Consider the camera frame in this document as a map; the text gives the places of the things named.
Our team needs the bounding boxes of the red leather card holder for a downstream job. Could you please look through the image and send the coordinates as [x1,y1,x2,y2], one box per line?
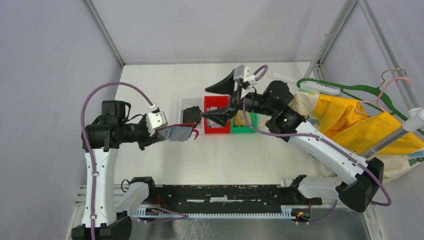
[157,123,200,142]

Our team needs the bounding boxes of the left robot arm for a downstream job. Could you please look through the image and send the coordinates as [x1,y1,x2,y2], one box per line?
[71,100,168,240]

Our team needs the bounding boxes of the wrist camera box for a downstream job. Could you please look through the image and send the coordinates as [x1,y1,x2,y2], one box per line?
[146,105,168,136]
[233,65,257,90]

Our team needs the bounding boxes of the black cards in white bin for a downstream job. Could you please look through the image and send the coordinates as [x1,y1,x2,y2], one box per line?
[182,106,202,124]

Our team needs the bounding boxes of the white cable duct strip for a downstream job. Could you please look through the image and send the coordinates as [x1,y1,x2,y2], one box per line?
[133,205,296,220]

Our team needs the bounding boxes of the white hanger rack stand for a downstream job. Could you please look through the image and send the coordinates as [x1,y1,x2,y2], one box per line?
[268,70,424,190]

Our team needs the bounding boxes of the gold cards in green bin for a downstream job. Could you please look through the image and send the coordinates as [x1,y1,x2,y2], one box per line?
[232,110,248,127]

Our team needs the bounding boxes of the pink clothes hanger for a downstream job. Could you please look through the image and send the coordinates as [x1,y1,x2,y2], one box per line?
[359,67,412,104]

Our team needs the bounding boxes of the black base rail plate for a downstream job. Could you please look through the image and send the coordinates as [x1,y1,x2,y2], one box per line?
[145,184,323,214]

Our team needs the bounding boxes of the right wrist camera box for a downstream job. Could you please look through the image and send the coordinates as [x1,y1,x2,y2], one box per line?
[233,65,257,90]

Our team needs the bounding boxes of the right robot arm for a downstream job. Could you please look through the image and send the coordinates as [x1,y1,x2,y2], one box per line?
[201,72,384,213]

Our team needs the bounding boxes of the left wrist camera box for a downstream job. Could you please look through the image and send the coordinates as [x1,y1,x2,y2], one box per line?
[146,105,168,136]

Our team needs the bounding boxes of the green clothes hanger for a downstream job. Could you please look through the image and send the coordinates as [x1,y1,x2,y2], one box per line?
[295,77,410,121]

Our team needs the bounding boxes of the yellow patterned cloth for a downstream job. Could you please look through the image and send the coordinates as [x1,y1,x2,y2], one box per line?
[259,91,424,185]

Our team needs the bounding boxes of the white plastic bin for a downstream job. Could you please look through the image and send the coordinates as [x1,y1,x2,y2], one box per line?
[177,97,204,134]

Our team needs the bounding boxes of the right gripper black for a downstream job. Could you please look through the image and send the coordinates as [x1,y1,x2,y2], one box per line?
[200,69,275,128]

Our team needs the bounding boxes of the green plastic bin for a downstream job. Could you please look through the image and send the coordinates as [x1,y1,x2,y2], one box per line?
[230,112,258,134]

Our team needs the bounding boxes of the red plastic bin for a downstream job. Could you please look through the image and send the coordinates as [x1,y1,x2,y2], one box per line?
[203,95,231,135]

